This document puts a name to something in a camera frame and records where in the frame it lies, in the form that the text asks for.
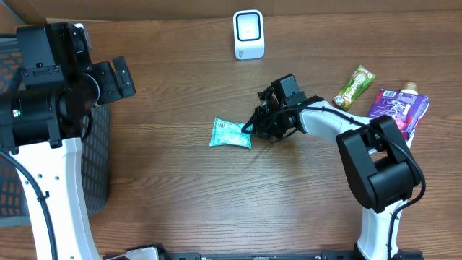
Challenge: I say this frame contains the mint green tissue pack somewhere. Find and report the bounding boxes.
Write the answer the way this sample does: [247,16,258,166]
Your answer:
[209,118,252,149]

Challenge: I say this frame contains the green yellow snack packet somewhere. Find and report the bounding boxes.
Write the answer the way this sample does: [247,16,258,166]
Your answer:
[334,66,375,111]

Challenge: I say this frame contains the purple red liner pack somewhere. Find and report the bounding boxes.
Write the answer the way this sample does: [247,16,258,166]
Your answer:
[367,89,430,147]

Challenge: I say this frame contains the white tube gold cap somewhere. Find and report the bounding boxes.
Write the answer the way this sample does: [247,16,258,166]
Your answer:
[400,82,418,95]

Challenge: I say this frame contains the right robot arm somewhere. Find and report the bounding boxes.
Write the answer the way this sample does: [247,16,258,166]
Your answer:
[242,95,424,259]

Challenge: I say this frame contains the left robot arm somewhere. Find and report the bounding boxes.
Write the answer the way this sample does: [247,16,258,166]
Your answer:
[1,22,136,259]

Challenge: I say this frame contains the white barcode scanner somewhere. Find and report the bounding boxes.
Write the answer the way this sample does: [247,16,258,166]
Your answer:
[232,9,265,60]

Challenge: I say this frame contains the grey plastic basket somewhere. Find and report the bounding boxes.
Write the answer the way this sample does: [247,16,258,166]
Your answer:
[1,35,110,228]

